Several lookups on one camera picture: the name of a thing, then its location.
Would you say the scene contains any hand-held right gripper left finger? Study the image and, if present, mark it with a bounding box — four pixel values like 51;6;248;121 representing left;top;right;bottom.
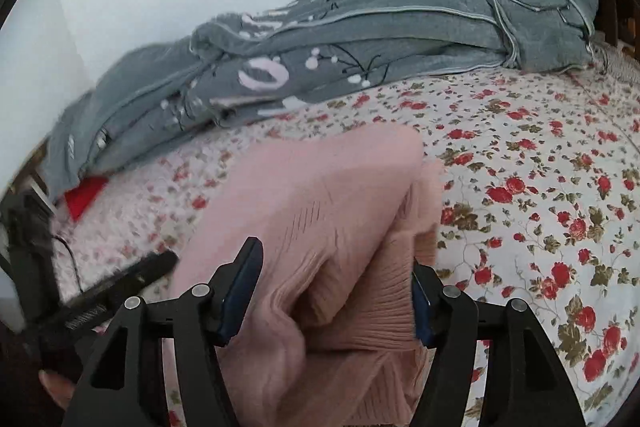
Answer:
62;238;263;427

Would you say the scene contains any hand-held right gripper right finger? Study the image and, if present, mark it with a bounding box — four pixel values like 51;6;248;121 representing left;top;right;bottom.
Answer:
412;264;586;427

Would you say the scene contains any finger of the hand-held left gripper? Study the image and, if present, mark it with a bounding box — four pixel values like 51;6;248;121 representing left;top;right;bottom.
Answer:
50;251;180;333

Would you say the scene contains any pink knit sweater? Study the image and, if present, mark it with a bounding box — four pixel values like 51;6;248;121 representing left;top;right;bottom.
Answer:
162;124;446;427

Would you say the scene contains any person's left hand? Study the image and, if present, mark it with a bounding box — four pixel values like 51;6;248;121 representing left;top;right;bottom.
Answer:
39;369;76;410

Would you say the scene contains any red cloth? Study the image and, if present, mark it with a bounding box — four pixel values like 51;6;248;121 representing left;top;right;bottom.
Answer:
65;177;108;222

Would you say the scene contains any floral bed sheet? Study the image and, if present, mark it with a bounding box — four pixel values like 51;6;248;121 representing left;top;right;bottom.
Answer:
52;49;640;427

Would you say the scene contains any grey printed blanket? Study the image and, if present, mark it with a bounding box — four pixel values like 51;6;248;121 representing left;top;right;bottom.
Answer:
47;0;601;202

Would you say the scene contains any black cable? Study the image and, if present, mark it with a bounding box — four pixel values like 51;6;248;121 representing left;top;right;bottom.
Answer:
52;234;85;295

